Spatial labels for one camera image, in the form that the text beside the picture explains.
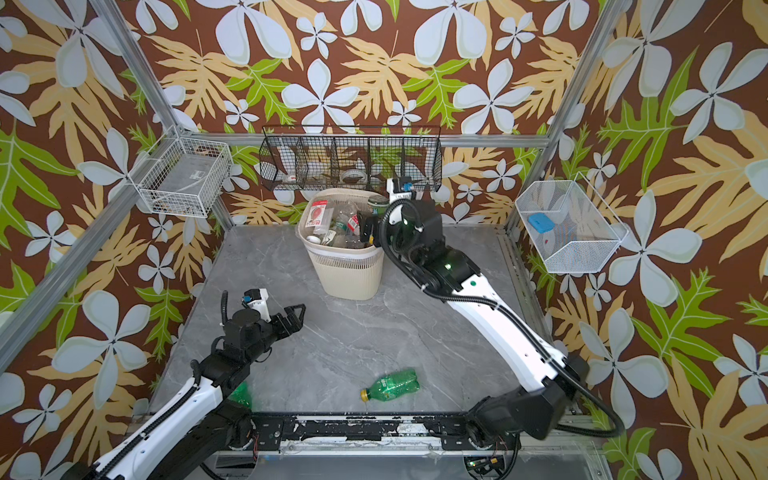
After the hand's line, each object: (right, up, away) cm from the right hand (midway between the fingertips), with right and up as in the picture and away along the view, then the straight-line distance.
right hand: (373, 210), depth 67 cm
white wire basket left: (-56, +13, +19) cm, 61 cm away
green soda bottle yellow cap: (+5, -45, +10) cm, 46 cm away
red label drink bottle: (+1, +4, +15) cm, 16 cm away
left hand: (-22, -25, +15) cm, 36 cm away
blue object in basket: (+49, -1, +19) cm, 52 cm away
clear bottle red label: (-6, -2, +15) cm, 16 cm away
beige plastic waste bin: (-9, -13, +15) cm, 22 cm away
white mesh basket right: (+56, -3, +16) cm, 58 cm away
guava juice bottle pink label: (-15, 0, +15) cm, 22 cm away
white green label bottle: (-13, -5, +17) cm, 22 cm away
